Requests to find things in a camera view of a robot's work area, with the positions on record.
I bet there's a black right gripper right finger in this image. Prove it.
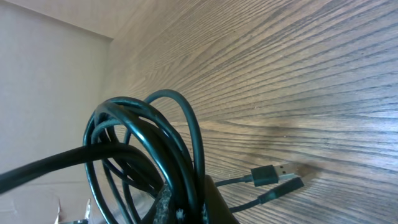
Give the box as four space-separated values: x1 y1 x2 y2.
203 175 239 224

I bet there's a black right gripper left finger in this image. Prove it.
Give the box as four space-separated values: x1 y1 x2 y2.
141 184 183 224

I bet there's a thin black USB cable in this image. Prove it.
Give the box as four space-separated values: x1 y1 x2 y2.
214 163 307 214

